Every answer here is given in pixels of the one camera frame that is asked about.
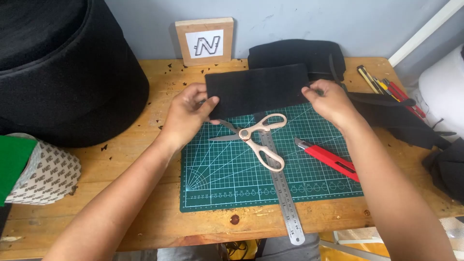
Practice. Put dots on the person's right hand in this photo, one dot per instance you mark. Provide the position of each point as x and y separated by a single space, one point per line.
335 105

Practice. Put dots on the green cutting mat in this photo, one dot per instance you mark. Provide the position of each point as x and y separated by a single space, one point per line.
232 170

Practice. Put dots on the slim red utility knife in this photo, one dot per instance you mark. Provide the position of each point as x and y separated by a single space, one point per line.
404 98

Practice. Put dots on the steel ruler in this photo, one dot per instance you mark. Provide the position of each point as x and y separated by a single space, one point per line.
281 181

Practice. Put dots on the rose gold scissors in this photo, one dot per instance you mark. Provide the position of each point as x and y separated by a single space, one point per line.
261 139

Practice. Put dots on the person's left hand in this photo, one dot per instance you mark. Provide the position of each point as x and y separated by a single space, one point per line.
183 116

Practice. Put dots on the green felt sheet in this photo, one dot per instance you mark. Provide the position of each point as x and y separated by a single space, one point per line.
12 165

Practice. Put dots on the folded black felt pile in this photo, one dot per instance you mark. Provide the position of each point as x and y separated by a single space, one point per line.
297 54

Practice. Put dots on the black felt scrap heap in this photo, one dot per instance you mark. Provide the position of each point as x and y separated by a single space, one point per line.
417 127

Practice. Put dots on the large black felt roll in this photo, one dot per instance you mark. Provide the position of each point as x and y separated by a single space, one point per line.
61 69

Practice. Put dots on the white metal frame bar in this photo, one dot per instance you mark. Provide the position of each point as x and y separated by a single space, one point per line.
424 34

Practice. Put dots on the black felt rectangle piece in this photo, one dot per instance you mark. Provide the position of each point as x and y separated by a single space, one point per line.
253 90

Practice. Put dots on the black felt strip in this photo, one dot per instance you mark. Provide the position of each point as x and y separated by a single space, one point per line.
362 92

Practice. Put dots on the printed adhesive backing roll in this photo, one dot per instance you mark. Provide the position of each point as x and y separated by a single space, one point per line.
49 172

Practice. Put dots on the person's grey trousers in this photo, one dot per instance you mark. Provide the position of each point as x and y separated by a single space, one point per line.
253 250

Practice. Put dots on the wooden block with white label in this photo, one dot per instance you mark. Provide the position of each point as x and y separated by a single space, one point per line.
205 41

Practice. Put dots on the yellow black utility knife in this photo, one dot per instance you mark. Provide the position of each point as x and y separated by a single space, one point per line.
375 81

